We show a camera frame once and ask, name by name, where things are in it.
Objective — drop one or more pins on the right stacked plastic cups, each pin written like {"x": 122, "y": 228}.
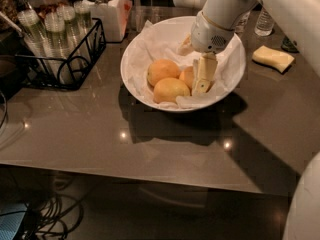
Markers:
{"x": 84, "y": 21}

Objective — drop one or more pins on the far stacked plastic cups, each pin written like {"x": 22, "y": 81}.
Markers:
{"x": 67, "y": 13}

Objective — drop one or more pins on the stacked plastic cups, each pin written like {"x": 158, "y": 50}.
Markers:
{"x": 57, "y": 47}
{"x": 84, "y": 21}
{"x": 36, "y": 39}
{"x": 67, "y": 13}

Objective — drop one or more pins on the right clear water bottle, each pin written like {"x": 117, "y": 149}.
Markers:
{"x": 264, "y": 24}

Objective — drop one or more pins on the left stacked plastic cups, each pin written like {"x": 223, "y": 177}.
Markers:
{"x": 36, "y": 39}

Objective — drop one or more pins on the orange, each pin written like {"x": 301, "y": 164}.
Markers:
{"x": 168, "y": 89}
{"x": 160, "y": 69}
{"x": 187, "y": 76}

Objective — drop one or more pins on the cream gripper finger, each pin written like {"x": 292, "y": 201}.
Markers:
{"x": 203, "y": 69}
{"x": 185, "y": 47}

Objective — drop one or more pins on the left clear water bottle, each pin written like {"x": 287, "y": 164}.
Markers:
{"x": 241, "y": 25}

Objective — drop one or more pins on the yellow sponge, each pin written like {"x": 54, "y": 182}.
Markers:
{"x": 275, "y": 59}

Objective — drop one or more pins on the white ceramic bowl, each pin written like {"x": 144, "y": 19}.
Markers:
{"x": 133, "y": 67}

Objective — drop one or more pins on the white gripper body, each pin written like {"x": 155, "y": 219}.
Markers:
{"x": 209, "y": 35}

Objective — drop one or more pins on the blue box on floor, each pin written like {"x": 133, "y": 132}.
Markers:
{"x": 11, "y": 221}

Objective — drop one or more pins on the middle stacked plastic cups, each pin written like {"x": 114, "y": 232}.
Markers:
{"x": 57, "y": 47}

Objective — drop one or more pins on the white lidded jar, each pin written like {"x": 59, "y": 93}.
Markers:
{"x": 111, "y": 13}

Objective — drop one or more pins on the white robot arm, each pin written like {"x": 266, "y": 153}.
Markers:
{"x": 300, "y": 22}

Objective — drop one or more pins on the white paper liner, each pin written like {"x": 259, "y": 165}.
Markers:
{"x": 160, "y": 44}

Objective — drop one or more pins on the clear water bottle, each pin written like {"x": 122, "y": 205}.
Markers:
{"x": 264, "y": 24}
{"x": 241, "y": 25}

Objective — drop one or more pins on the black wire rack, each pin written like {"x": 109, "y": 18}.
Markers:
{"x": 79, "y": 67}

